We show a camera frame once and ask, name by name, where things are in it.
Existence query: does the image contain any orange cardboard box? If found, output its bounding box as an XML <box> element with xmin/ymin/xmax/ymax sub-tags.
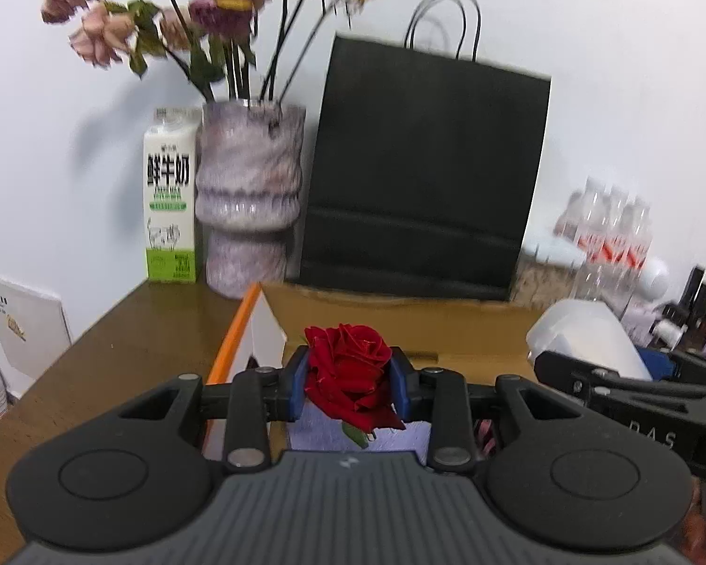
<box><xmin>201</xmin><ymin>281</ymin><xmax>557</xmax><ymax>466</ymax></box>

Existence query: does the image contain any red rose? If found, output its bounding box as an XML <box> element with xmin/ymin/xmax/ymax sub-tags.
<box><xmin>303</xmin><ymin>323</ymin><xmax>407</xmax><ymax>449</ymax></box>

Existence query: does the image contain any pink black hair tie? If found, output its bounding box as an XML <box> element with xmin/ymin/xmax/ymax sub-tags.
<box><xmin>475</xmin><ymin>420</ymin><xmax>499</xmax><ymax>458</ymax></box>

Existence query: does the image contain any wooden desk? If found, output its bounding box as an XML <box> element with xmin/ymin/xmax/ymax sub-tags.
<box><xmin>0</xmin><ymin>278</ymin><xmax>254</xmax><ymax>565</ymax></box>

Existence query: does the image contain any black upright device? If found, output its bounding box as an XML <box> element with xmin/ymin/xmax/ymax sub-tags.
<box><xmin>685</xmin><ymin>264</ymin><xmax>706</xmax><ymax>322</ymax></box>

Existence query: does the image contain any purple marbled vase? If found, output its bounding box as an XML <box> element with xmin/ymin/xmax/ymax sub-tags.
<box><xmin>194</xmin><ymin>100</ymin><xmax>307</xmax><ymax>300</ymax></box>

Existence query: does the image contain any clear water bottle red label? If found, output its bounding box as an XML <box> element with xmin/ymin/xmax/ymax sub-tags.
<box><xmin>620</xmin><ymin>195</ymin><xmax>654</xmax><ymax>272</ymax></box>
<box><xmin>555</xmin><ymin>177</ymin><xmax>602</xmax><ymax>248</ymax></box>
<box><xmin>591</xmin><ymin>185</ymin><xmax>627</xmax><ymax>266</ymax></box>

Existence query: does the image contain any purple cloth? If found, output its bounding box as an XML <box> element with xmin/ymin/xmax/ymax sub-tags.
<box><xmin>290</xmin><ymin>397</ymin><xmax>434</xmax><ymax>454</ymax></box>

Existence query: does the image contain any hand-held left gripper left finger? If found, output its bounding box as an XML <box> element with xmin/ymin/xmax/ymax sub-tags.
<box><xmin>118</xmin><ymin>346</ymin><xmax>311</xmax><ymax>473</ymax></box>

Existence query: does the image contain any clear container of wooden pegs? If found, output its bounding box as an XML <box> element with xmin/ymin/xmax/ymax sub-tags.
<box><xmin>514</xmin><ymin>240</ymin><xmax>586</xmax><ymax>308</ymax></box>

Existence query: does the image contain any dried rose bouquet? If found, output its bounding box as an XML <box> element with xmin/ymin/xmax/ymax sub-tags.
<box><xmin>40</xmin><ymin>0</ymin><xmax>384</xmax><ymax>105</ymax></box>

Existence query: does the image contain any white green milk carton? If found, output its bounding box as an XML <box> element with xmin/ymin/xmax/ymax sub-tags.
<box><xmin>143</xmin><ymin>107</ymin><xmax>204</xmax><ymax>284</ymax></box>

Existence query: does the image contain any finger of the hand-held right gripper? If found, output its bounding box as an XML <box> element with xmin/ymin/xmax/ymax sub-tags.
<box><xmin>637</xmin><ymin>347</ymin><xmax>706</xmax><ymax>390</ymax></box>
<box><xmin>532</xmin><ymin>349</ymin><xmax>706</xmax><ymax>408</ymax></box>

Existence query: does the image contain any black paper bag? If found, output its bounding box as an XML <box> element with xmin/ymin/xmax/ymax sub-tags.
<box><xmin>298</xmin><ymin>0</ymin><xmax>553</xmax><ymax>305</ymax></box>

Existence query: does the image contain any black power strip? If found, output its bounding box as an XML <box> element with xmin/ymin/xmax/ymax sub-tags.
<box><xmin>652</xmin><ymin>300</ymin><xmax>689</xmax><ymax>347</ymax></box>

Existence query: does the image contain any white round speaker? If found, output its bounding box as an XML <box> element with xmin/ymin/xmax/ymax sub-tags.
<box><xmin>640</xmin><ymin>255</ymin><xmax>672</xmax><ymax>299</ymax></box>

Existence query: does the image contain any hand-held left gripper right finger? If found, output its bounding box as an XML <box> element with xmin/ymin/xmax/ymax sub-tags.
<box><xmin>390</xmin><ymin>346</ymin><xmax>585</xmax><ymax>476</ymax></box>

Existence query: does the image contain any clear glass cup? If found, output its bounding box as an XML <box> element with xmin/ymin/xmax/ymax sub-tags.
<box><xmin>570</xmin><ymin>259</ymin><xmax>632</xmax><ymax>315</ymax></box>

